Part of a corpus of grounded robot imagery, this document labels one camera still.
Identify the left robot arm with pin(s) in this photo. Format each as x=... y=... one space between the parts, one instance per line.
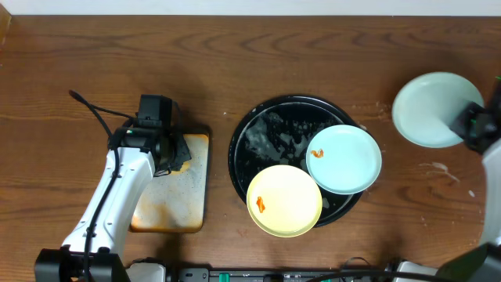
x=93 y=250

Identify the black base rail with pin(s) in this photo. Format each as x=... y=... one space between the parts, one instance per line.
x=203 y=274

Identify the yellow plate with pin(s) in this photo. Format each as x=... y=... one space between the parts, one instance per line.
x=284 y=201

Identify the stained white cloth pad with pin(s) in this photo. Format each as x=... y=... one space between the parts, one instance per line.
x=180 y=196

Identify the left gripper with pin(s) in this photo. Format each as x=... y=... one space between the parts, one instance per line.
x=166 y=168

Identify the light blue plate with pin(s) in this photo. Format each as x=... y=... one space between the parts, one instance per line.
x=425 y=108
x=343 y=159

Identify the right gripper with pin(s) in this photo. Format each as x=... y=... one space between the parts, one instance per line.
x=459 y=123

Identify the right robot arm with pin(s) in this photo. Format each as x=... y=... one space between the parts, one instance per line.
x=483 y=263

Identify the small rectangular black tray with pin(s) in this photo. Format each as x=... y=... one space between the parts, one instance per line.
x=207 y=176

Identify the green yellow sponge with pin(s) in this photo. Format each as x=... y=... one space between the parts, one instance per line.
x=185 y=167

